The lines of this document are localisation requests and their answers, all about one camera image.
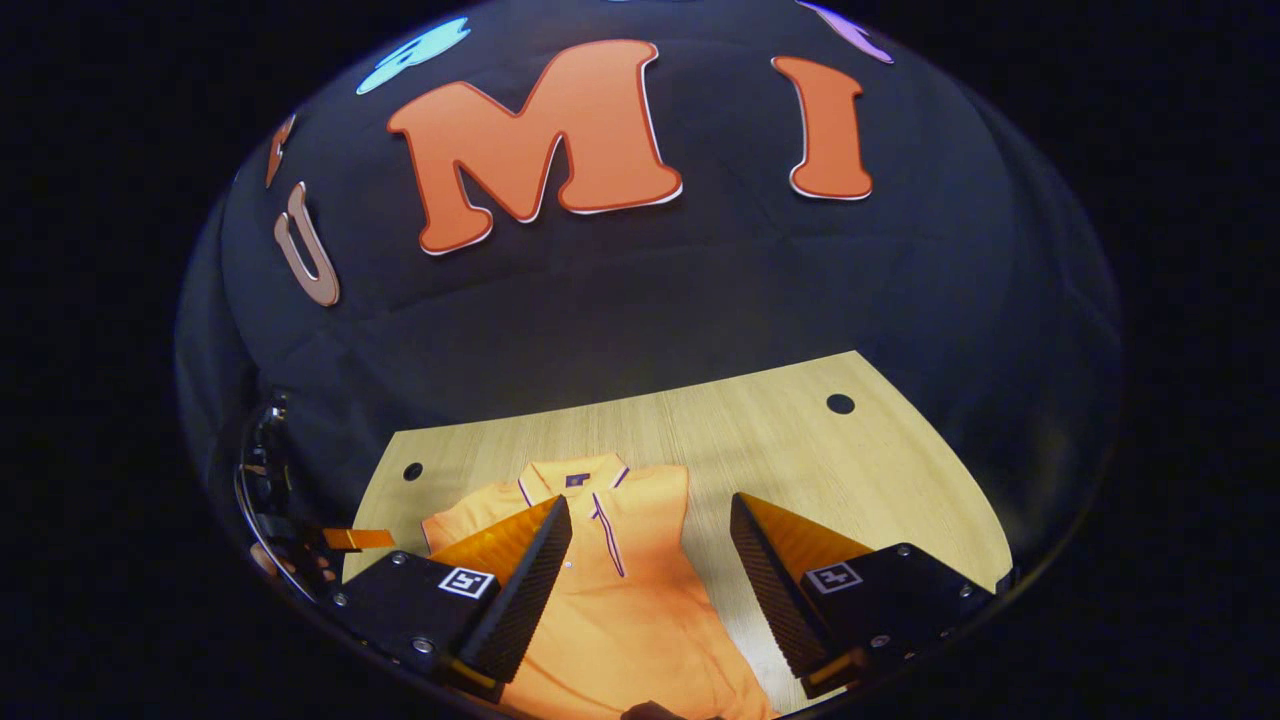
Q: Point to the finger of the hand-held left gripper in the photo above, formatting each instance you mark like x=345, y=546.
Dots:
x=360, y=539

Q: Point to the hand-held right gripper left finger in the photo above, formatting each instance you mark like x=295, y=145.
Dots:
x=530, y=590

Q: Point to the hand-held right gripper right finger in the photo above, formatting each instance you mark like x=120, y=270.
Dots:
x=770, y=590

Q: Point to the orange T-shirt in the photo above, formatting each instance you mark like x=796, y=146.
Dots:
x=630, y=620

